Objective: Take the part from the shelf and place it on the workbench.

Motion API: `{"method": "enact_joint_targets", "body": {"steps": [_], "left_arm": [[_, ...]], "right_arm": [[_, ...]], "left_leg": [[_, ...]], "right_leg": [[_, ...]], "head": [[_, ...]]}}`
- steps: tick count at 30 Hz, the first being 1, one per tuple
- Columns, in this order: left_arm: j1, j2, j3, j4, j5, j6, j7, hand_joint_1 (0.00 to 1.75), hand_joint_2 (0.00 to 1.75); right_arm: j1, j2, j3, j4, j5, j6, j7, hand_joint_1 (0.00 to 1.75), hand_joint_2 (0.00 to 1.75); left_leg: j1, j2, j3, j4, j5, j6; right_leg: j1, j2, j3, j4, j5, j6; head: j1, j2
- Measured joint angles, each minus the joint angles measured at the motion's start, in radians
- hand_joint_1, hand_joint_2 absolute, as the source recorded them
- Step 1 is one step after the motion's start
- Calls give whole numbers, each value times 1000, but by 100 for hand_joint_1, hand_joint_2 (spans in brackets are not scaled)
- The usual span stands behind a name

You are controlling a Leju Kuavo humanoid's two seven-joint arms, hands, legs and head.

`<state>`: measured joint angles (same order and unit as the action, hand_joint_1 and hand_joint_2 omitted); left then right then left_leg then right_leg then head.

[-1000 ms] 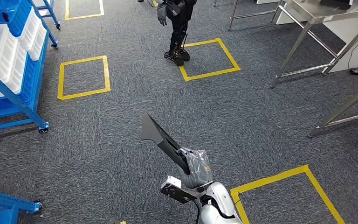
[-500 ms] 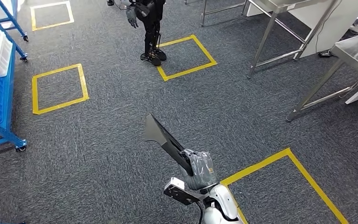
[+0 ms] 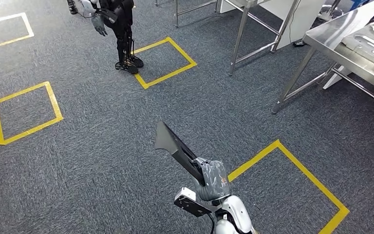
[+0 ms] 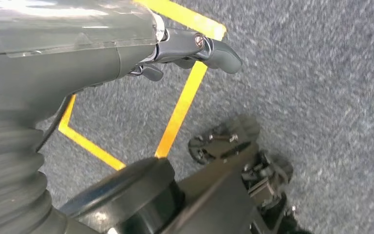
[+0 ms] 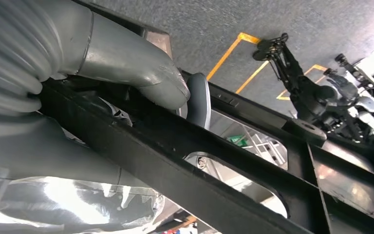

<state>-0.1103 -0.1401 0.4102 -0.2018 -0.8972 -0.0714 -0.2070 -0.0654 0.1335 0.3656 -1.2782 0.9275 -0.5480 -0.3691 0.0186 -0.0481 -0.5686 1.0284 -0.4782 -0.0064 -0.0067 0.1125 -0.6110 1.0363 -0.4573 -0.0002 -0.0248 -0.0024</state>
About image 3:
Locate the black humanoid robot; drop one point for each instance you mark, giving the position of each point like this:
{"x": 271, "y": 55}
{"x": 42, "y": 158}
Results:
{"x": 124, "y": 32}

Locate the stamped aluminium panel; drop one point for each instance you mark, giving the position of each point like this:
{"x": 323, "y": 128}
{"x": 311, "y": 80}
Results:
{"x": 367, "y": 42}

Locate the white cabinet panel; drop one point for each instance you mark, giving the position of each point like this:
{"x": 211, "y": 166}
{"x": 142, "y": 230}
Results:
{"x": 309, "y": 16}

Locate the black plastic plate frame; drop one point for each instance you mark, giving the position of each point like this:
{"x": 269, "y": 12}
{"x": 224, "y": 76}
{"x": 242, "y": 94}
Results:
{"x": 174, "y": 145}

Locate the pale wrist camera on bracket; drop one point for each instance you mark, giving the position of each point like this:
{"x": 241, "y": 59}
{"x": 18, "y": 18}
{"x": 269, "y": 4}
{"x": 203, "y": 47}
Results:
{"x": 187, "y": 202}

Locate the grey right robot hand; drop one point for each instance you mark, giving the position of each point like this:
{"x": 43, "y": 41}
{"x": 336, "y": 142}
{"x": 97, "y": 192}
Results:
{"x": 216, "y": 181}

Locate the silver round chair base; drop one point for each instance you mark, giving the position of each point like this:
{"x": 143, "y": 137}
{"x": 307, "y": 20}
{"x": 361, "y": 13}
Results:
{"x": 330, "y": 14}

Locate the stainless steel workbench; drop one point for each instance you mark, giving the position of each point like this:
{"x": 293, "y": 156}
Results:
{"x": 335, "y": 35}

